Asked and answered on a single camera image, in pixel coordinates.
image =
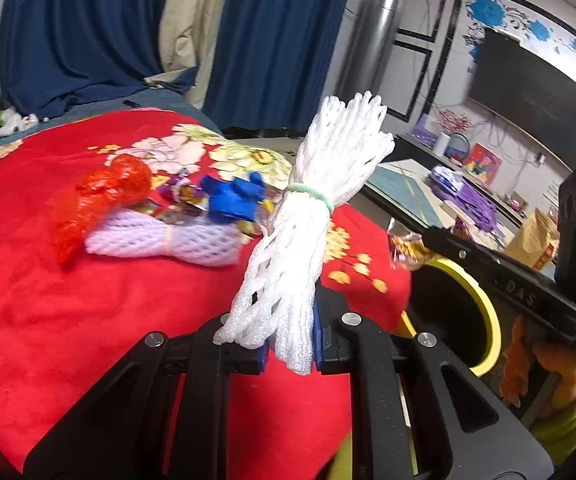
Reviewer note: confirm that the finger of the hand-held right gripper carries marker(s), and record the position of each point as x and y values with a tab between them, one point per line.
458	250

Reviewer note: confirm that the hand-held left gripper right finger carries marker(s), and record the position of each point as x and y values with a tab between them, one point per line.
319	345

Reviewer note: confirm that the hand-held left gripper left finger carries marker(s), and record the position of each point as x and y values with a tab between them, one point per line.
260	360

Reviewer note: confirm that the gold snack wrapper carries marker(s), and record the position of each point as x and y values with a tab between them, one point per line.
408	247

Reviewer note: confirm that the yellow-rimmed trash bin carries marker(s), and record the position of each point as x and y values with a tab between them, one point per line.
448	310

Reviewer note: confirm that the white foam net green band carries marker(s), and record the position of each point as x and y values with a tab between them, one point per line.
308	220

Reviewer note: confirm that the white foam net yellow band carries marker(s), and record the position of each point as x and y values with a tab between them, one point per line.
132	240

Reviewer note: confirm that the person's right hand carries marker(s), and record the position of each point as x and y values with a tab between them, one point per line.
560	375

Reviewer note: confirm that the purple cloth pile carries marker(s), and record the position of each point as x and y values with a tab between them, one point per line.
473	205

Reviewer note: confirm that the brown paper bag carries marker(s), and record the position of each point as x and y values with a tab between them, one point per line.
533	240

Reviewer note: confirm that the glass coffee table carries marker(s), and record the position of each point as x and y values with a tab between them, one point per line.
408	185

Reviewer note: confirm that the colourful picture box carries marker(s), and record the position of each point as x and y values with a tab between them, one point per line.
483	162

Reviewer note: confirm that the white cup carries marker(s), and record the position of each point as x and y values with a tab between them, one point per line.
443	143

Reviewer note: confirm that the purple box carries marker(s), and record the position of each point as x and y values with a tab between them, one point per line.
424	129

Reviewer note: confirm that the black television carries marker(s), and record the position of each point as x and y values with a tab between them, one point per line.
533	95

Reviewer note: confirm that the blue plastic bag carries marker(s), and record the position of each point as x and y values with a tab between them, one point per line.
227	200

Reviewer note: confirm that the purple candy wrapper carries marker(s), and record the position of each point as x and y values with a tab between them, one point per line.
182	195

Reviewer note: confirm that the red floral blanket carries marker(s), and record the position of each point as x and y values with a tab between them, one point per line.
67	335

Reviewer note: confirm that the red plastic bag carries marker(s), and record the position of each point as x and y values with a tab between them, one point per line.
97	195

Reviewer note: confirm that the blue quilt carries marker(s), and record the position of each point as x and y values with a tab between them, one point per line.
177	105

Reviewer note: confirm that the blue curtain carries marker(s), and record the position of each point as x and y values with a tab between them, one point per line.
278	40
82	35

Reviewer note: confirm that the white crumpled bag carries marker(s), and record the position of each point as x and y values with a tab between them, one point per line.
15	122

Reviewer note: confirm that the beige curtain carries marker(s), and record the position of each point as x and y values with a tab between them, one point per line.
192	20

